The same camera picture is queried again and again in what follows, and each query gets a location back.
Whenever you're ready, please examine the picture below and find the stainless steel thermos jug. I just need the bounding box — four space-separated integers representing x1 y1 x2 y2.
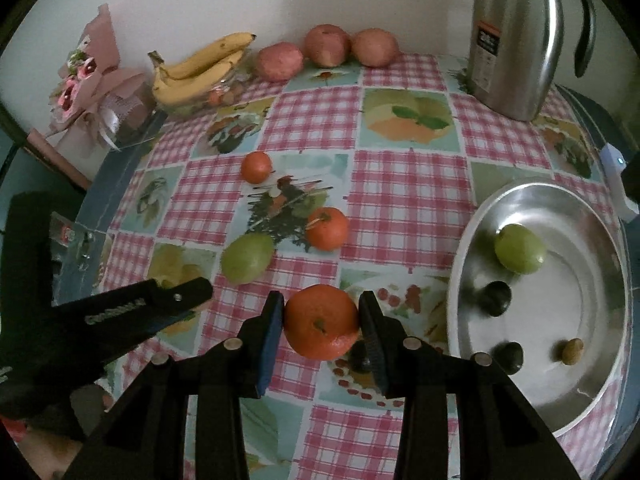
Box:
466 0 597 122

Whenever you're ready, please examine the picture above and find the orange tangerine with twig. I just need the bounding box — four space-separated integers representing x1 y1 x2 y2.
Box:
305 206 350 252

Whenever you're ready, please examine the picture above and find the brown kiwi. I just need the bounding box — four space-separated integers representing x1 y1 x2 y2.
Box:
560 338 585 366

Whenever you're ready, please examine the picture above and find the yellow banana bunch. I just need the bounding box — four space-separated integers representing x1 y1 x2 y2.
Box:
148 32 257 106

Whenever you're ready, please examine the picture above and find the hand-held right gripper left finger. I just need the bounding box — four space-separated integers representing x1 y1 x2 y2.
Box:
62 291 286 480

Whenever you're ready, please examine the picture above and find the pink paper flower bouquet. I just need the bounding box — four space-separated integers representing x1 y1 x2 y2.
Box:
47 2 156 153

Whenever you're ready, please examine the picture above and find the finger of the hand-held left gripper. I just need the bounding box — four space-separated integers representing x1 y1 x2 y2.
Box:
50 276 215 386

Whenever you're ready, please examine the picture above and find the large orange tangerine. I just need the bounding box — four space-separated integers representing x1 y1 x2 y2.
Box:
283 283 362 361

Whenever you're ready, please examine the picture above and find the white power strip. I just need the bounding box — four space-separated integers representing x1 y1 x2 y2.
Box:
602 142 640 221

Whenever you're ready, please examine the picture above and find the red apple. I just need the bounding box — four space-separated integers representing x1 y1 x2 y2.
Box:
304 24 352 68
257 43 305 83
350 28 401 68

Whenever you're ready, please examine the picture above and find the round green jujube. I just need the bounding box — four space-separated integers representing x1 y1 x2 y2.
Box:
494 223 547 276

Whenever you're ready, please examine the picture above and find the oval green jujube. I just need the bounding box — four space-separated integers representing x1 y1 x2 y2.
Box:
220 232 277 286

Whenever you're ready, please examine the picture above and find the clear plastic wrapper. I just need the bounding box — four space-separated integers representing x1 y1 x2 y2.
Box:
50 212 103 291

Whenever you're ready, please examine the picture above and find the glass bowl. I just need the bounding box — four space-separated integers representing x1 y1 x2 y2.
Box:
157 57 251 120

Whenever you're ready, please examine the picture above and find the small orange tangerine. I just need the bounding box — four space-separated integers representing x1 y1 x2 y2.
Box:
241 151 274 184

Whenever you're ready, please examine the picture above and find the person's left hand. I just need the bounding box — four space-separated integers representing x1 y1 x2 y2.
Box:
17 425 86 480

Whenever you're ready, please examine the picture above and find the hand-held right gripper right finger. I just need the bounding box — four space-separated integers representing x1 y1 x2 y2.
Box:
359 290 583 480

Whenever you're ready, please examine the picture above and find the dark purple plum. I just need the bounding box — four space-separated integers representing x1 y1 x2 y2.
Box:
490 341 525 375
477 281 513 317
348 341 372 375

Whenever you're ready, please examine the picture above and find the round stainless steel plate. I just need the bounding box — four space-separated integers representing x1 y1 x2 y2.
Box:
445 182 630 437

